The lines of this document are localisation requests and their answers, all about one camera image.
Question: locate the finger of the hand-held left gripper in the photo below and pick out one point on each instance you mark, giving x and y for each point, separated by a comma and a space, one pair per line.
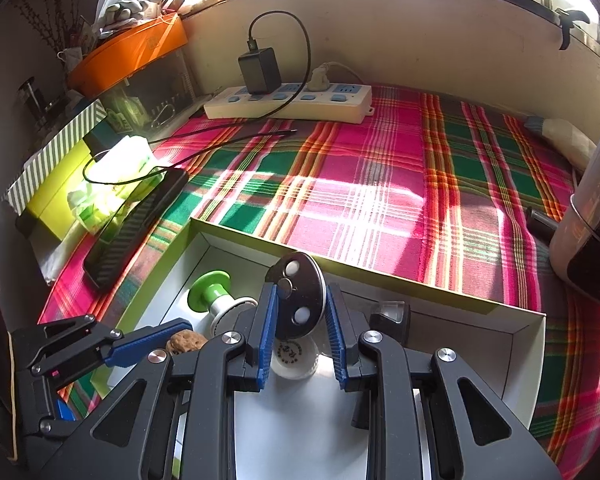
140, 342
65, 410

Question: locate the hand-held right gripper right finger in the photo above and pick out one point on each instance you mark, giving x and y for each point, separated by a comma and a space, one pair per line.
337, 345

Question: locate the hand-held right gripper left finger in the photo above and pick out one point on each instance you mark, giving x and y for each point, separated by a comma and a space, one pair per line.
266, 340

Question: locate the brown walnut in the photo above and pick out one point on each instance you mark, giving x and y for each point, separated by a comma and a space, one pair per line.
185, 346

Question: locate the black rectangular device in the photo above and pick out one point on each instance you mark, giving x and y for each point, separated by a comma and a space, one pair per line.
390, 322

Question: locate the round disc with two buttons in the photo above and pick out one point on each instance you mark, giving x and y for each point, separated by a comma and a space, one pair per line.
305, 295

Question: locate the green and white spool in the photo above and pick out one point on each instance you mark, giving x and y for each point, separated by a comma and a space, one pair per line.
207, 292

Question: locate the shallow green cardboard box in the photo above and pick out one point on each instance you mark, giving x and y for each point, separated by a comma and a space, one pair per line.
455, 340

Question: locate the white paper sheet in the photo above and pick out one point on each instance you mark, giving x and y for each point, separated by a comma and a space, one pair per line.
55, 260

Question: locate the black phone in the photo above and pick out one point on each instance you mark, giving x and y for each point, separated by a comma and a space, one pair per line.
135, 230

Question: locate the yellow green striped box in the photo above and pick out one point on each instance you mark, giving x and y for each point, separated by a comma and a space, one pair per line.
55, 152

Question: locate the green tissue packet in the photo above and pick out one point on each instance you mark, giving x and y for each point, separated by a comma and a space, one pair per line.
115, 170

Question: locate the glass jar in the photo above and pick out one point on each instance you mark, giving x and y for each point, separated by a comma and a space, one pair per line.
32, 97

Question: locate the white power strip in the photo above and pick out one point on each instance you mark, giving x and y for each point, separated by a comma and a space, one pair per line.
290, 102

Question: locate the black cylinder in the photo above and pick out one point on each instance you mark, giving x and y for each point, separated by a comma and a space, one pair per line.
542, 222

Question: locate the glass tank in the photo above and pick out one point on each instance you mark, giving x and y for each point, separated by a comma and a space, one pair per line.
145, 95

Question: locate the black charger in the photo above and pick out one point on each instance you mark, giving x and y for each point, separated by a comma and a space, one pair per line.
259, 72

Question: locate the white plug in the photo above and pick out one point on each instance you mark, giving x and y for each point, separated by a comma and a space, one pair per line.
320, 77

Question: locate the small grey fan heater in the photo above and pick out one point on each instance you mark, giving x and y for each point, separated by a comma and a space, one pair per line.
587, 220

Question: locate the orange box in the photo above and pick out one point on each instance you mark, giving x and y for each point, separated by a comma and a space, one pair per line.
130, 55

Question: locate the dried branches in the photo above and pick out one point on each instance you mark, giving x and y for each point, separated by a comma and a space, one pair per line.
45, 15

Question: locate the beige cloth bundle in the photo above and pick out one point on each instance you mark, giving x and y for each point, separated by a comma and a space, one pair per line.
565, 135

